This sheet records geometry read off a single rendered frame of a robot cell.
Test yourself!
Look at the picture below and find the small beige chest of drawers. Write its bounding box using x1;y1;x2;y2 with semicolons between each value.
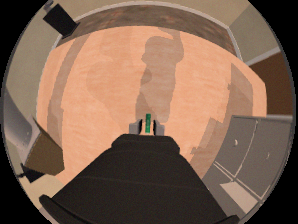
201;115;292;224

